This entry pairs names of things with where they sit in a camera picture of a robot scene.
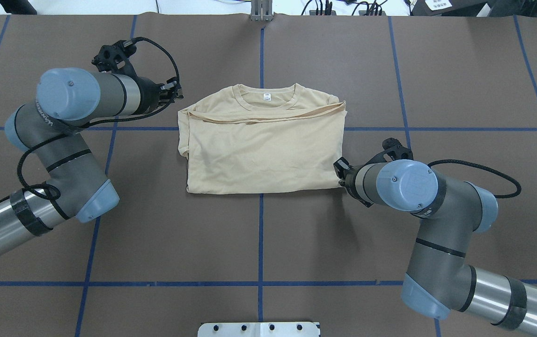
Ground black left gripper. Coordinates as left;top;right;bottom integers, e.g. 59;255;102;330
137;77;184;115

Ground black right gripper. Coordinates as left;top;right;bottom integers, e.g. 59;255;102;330
334;158;373;207

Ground beige long sleeve shirt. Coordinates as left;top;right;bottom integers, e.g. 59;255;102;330
177;84;347;195

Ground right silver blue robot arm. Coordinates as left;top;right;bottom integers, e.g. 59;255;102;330
334;158;537;336

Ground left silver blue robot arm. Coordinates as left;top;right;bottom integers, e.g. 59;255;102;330
0;68;182;256

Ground black box with label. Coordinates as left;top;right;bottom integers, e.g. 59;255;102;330
410;0;487;17

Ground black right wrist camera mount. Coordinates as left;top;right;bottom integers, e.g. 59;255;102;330
376;137;414;163

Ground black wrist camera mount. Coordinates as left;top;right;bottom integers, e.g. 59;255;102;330
376;137;414;163
91;40;137;79

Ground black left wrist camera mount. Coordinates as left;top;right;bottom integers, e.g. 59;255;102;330
91;40;137;79

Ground aluminium frame post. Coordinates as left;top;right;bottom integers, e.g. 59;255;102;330
250;0;274;22

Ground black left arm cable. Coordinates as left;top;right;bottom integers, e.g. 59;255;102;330
15;37;181;220

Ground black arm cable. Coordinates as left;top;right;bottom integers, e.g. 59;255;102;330
15;37;181;220
427;159;522;199

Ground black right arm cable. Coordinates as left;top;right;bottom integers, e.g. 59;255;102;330
427;159;522;199

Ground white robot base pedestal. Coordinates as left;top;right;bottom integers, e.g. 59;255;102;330
197;322;321;337

